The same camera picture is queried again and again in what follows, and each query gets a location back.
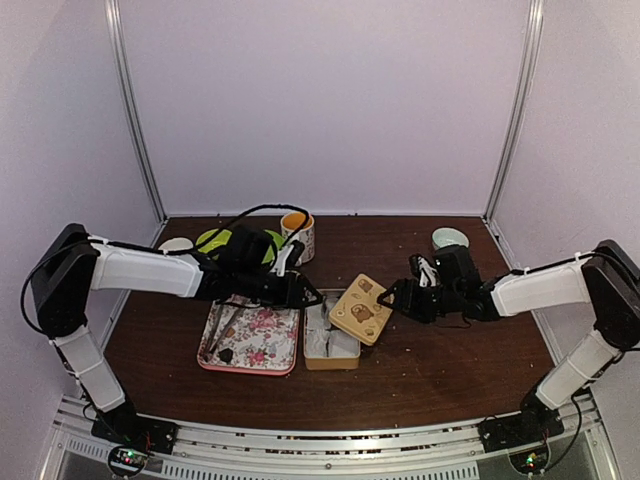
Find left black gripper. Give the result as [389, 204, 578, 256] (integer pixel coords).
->
[235, 265, 324, 311]

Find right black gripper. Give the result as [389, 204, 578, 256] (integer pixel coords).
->
[376, 279, 462, 324]

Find tan tin lid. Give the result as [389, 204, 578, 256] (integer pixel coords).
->
[329, 274, 392, 346]

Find metal tongs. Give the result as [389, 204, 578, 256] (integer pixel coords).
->
[199, 297, 249, 363]

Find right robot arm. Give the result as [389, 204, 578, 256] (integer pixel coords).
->
[377, 239, 639, 442]

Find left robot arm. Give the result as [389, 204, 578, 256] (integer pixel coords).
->
[20, 223, 321, 444]

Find tan chocolate tin box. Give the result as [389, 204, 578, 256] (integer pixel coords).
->
[303, 289, 361, 371]

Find dark chocolate piece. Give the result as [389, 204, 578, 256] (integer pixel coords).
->
[218, 348, 234, 364]

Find floral mug orange inside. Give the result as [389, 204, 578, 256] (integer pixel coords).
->
[280, 212, 316, 266]

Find floral rectangular tray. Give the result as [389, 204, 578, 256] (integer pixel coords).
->
[196, 303, 301, 376]

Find pale celadon small bowl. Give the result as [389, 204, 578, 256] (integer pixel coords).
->
[431, 227, 470, 250]

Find green plastic plate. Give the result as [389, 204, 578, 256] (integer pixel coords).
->
[233, 228, 282, 266]

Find green plastic bowl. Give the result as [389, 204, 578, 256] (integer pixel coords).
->
[195, 229, 232, 260]

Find dark blue white bowl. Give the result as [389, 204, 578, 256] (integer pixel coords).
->
[157, 237, 194, 253]

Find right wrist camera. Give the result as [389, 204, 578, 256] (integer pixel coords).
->
[409, 244, 482, 288]

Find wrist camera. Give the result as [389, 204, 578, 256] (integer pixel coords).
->
[217, 225, 277, 272]
[409, 244, 482, 288]

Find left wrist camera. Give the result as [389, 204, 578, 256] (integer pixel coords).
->
[217, 225, 277, 272]

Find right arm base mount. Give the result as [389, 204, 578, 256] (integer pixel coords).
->
[478, 405, 564, 477]

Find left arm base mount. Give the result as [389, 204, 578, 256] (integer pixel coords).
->
[91, 414, 178, 479]

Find aluminium front rail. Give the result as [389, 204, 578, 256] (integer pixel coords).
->
[35, 394, 623, 479]

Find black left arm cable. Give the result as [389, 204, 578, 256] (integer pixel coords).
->
[19, 202, 314, 346]

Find right aluminium corner post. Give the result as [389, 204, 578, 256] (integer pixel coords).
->
[482, 0, 545, 224]

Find aluminium corner post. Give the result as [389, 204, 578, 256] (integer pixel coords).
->
[104, 0, 167, 223]
[482, 0, 545, 224]

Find left aluminium corner post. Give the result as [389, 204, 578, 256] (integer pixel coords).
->
[104, 0, 167, 223]

